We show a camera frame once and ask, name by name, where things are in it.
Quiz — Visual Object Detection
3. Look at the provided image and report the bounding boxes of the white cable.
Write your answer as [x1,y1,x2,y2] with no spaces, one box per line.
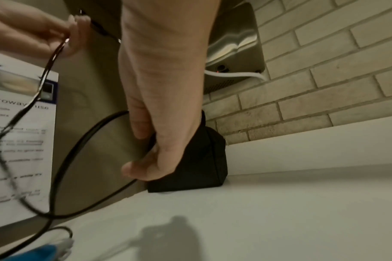
[203,70,268,82]

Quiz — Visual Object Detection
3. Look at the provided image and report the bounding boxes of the black power cord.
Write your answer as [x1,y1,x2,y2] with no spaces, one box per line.
[0,15,158,261]

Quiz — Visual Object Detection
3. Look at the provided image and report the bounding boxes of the person's right hand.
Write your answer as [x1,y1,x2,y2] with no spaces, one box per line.
[118,0,222,181]

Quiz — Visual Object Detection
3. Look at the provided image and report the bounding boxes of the white and blue hair dryer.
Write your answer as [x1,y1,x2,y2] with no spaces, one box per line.
[8,237,76,261]

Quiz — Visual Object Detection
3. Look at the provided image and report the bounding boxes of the white and purple microwave poster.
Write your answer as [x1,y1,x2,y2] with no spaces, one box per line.
[0,49,60,231]

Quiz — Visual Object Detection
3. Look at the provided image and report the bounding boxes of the person's left hand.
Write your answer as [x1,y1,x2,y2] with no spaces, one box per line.
[0,5,93,59]

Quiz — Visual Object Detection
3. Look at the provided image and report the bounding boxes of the stainless steel hand dryer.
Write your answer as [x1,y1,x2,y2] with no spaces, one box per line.
[203,2,266,95]

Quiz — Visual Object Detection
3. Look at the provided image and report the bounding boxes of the black fabric bag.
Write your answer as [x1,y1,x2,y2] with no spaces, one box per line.
[147,109,228,193]

